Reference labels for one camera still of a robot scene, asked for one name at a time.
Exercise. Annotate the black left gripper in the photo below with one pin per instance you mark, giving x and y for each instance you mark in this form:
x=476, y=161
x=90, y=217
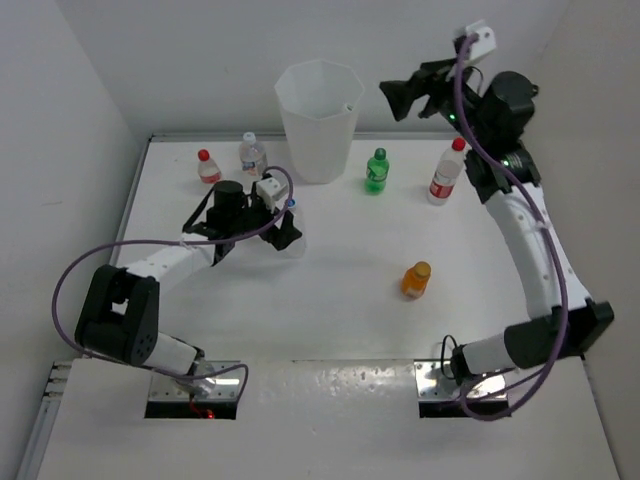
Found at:
x=280, y=237

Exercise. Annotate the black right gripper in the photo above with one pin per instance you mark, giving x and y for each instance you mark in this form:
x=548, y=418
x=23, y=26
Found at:
x=433, y=78

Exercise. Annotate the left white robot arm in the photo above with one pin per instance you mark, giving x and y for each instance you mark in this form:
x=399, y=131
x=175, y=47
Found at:
x=120, y=315

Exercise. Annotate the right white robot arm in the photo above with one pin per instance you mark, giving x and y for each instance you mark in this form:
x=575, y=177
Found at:
x=512, y=193

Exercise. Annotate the white plastic bin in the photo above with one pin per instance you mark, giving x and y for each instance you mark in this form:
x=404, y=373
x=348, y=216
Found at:
x=319, y=134

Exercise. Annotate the green soda bottle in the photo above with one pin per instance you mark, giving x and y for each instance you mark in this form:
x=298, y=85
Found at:
x=377, y=172

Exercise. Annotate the white-cap clear labelled bottle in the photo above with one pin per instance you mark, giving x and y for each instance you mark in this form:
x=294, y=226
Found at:
x=252, y=154

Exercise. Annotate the tall red-cap red-label bottle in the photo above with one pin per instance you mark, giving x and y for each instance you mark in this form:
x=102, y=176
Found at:
x=447, y=172

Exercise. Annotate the small red-cap red-label bottle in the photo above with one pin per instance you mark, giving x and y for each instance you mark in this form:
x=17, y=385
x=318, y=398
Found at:
x=208, y=170

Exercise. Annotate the orange juice bottle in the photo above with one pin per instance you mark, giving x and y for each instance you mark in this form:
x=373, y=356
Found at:
x=415, y=280

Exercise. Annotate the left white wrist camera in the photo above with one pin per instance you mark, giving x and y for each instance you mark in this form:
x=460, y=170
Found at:
x=270, y=190

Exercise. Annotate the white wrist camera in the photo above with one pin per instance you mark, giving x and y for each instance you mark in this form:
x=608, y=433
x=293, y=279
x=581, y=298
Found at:
x=484, y=44
x=270, y=190

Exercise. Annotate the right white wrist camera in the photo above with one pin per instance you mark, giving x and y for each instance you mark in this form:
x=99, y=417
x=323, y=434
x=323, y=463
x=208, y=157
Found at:
x=484, y=44

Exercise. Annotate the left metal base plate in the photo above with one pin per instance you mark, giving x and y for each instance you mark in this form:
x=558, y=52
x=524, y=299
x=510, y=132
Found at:
x=222, y=383

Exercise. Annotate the metal base plate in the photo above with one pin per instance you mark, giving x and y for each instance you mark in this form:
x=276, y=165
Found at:
x=434, y=385
x=222, y=383

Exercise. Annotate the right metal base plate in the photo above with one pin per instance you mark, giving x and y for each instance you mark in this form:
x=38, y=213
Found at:
x=434, y=385

